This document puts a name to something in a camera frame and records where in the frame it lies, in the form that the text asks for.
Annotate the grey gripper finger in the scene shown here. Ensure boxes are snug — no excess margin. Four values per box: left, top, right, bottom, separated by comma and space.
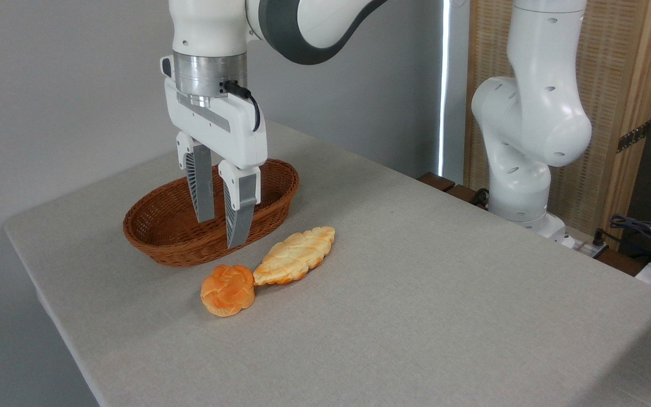
218, 160, 262, 250
176, 131, 215, 223

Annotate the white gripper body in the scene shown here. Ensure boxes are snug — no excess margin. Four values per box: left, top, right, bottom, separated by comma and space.
160, 55, 268, 170

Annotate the round orange braided bread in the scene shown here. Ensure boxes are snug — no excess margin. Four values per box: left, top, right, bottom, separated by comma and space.
200, 264, 257, 318

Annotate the brown wicker oval basket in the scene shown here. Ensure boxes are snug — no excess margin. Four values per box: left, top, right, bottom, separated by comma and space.
123, 158, 300, 268

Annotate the long pale leaf-shaped bread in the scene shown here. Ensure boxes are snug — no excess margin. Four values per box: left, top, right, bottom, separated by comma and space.
253, 226, 336, 286

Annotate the dark brown wooden slat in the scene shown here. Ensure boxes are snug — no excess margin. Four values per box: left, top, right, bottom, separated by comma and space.
417, 172, 457, 192
445, 184, 489, 210

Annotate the wooden rattan folding screen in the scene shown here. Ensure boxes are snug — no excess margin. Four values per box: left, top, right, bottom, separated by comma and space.
464, 0, 651, 250

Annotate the dark metal screen hinge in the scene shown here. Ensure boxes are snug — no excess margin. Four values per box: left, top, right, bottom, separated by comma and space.
617, 120, 651, 154

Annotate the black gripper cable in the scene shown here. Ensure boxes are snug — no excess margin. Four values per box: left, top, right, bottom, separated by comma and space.
220, 80, 262, 133

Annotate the black cable bundle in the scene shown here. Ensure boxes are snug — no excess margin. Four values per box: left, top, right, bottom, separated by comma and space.
593, 214, 651, 267

